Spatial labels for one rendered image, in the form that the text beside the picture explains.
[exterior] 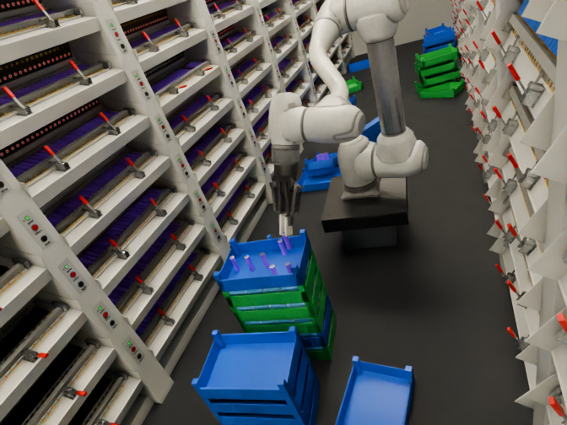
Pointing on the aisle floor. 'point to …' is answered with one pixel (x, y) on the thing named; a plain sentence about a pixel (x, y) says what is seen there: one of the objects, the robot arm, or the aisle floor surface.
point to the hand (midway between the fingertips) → (285, 224)
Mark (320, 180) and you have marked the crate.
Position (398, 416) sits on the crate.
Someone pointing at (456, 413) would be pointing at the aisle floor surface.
